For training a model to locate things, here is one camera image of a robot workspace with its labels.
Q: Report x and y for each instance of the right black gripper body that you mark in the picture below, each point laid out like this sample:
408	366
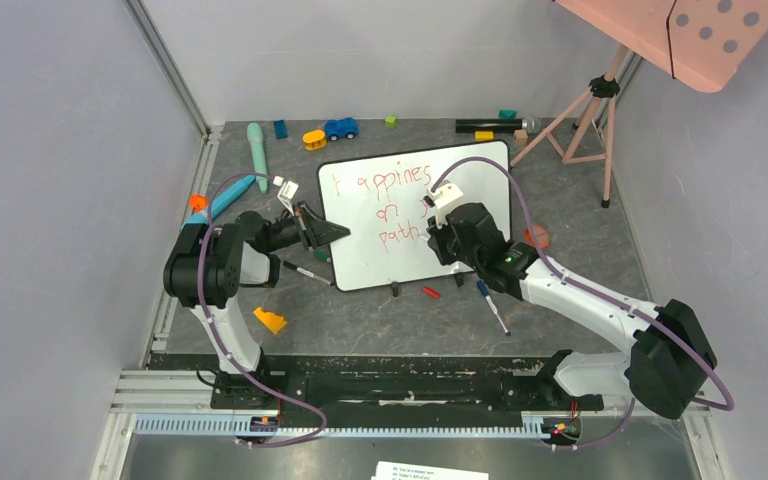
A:
450	237

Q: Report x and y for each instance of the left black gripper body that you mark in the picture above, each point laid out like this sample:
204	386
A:
290	229

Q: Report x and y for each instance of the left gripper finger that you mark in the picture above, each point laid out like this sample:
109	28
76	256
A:
325	237
316	221

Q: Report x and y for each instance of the white whiteboard black frame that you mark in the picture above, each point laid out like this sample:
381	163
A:
380	200

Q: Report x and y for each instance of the red marker cap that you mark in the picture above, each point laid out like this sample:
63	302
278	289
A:
431	292

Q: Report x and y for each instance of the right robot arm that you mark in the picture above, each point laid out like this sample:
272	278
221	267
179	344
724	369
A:
663	356

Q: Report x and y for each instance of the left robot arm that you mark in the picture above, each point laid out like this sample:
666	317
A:
207	267

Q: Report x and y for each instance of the black whiteboard marker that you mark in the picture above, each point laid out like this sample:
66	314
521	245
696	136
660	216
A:
307	273

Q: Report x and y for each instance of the blue whiteboard marker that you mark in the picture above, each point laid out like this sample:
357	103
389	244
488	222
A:
482	287

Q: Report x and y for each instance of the orange semicircle brick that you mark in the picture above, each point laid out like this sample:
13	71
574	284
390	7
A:
537	237

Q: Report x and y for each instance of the blue toy crayon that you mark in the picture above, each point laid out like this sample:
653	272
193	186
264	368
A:
221	202

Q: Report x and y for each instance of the yellow oval toy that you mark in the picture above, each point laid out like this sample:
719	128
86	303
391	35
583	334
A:
314	139

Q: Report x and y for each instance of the yellow stair block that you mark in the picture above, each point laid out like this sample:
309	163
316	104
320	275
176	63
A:
273	322

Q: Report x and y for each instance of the dark blue block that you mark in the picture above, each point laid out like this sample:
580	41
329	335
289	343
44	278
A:
280	129

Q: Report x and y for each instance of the mint toy crayon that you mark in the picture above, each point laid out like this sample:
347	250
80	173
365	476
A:
255	137

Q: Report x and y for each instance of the orange small toy piece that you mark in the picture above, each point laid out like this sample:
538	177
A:
197	202

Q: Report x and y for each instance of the blue toy car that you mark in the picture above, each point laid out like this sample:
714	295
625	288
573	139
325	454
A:
345	128

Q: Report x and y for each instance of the tan wooden cube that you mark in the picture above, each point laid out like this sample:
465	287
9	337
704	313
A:
520	137

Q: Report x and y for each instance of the black toy microphone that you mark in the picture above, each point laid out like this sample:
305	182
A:
529	124

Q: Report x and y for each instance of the teal block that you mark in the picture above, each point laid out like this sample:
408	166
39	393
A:
507	114

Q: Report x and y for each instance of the pink tripod stand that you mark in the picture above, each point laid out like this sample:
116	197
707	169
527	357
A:
601	91

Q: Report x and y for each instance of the white printed paper sheet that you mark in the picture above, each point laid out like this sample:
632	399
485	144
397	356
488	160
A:
401	471

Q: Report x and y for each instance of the pink perforated board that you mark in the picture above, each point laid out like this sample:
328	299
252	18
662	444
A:
701	43

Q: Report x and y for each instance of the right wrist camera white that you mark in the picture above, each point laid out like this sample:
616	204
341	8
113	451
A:
443	200

